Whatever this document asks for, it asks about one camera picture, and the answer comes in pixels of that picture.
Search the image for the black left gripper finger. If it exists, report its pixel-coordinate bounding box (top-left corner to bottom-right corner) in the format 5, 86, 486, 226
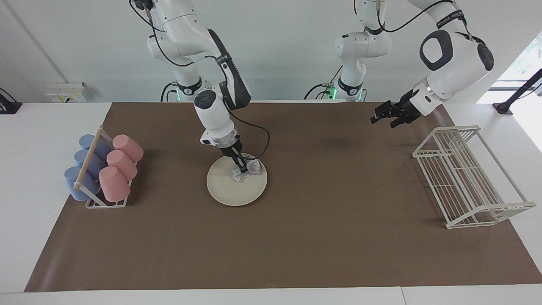
390, 114, 418, 129
371, 101, 401, 125

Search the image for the silver glitter sponge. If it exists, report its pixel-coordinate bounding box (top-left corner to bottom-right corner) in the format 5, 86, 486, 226
231, 159, 262, 183

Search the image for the cream round plate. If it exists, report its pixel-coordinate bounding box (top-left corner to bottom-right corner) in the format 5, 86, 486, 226
206, 156, 268, 207

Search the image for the pink plastic cup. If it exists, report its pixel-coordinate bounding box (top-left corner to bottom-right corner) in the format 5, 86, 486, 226
112, 134, 144, 164
99, 166, 131, 202
106, 150, 138, 180

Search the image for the brown paper table mat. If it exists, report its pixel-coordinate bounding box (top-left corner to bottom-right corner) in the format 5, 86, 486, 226
24, 102, 542, 293

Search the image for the wooden cup rack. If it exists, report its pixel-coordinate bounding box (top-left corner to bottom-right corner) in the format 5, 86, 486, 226
73, 125, 138, 209

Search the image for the blue plastic cup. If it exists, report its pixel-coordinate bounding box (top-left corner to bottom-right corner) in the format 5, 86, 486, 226
74, 149, 106, 178
64, 166, 100, 202
79, 134, 113, 159

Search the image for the black base cable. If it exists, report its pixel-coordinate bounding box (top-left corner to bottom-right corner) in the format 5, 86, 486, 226
304, 66, 343, 101
160, 80, 178, 102

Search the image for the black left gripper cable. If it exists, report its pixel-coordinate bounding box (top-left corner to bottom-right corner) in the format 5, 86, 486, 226
355, 0, 475, 43

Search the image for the white wire dish rack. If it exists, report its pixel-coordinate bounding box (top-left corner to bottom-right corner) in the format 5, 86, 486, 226
412, 125, 536, 229

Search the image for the white wall socket box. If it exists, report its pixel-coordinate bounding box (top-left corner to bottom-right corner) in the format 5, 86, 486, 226
46, 82, 87, 103

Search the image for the black table clamp mount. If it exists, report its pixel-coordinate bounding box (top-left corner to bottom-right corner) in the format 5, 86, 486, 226
0, 88, 22, 115

